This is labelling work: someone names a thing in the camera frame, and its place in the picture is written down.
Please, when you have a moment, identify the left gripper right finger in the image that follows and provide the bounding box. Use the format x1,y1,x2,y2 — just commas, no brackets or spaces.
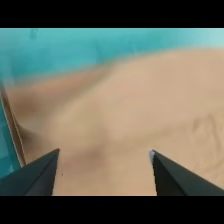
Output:
151,149,224,197

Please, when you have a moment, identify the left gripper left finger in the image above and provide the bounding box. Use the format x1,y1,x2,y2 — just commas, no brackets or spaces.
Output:
0,148,61,197

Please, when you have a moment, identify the tan shirt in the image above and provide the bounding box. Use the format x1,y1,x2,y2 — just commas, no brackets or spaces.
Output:
4,47,224,197

